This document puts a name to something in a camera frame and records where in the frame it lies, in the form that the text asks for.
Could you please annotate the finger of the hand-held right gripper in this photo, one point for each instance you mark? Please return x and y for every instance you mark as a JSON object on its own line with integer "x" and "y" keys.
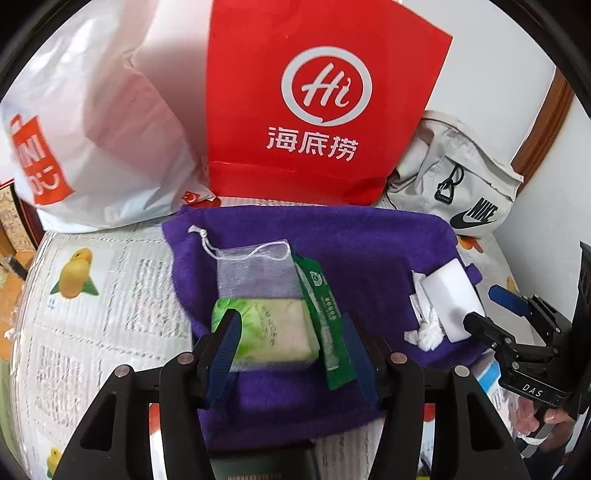
{"x": 485, "y": 332}
{"x": 505, "y": 297}

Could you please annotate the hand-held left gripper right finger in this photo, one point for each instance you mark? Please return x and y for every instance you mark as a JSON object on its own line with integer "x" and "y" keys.
{"x": 364, "y": 364}

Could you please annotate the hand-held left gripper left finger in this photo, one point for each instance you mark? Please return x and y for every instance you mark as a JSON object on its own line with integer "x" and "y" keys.
{"x": 224, "y": 355}

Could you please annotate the green wet wipes pack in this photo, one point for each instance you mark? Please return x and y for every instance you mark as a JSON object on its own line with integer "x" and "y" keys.
{"x": 318, "y": 300}

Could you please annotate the person's right hand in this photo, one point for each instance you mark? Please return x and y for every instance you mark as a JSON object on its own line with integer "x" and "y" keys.
{"x": 561, "y": 417}

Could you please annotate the blue tissue pack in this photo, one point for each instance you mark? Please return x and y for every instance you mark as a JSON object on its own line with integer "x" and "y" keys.
{"x": 489, "y": 383}

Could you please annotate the purple towel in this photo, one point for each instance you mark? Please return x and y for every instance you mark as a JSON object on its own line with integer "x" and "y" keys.
{"x": 369, "y": 249}

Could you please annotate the dark green tin box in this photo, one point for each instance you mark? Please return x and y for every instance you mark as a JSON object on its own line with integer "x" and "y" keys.
{"x": 263, "y": 466}

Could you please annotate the grey waist bag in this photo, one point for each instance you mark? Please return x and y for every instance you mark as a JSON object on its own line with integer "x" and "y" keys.
{"x": 425, "y": 161}

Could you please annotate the wooden nightstand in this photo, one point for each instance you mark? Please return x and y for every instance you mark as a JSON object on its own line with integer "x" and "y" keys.
{"x": 11, "y": 290}

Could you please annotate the patterned book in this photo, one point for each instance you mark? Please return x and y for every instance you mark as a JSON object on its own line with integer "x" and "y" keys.
{"x": 14, "y": 217}

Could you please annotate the white plastic shopping bag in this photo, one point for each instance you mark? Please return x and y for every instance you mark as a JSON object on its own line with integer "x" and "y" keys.
{"x": 92, "y": 115}

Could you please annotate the red paper bag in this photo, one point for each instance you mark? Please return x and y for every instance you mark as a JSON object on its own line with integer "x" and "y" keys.
{"x": 277, "y": 46}

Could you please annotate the wooden door frame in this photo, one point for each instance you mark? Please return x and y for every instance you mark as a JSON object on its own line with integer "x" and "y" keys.
{"x": 545, "y": 124}

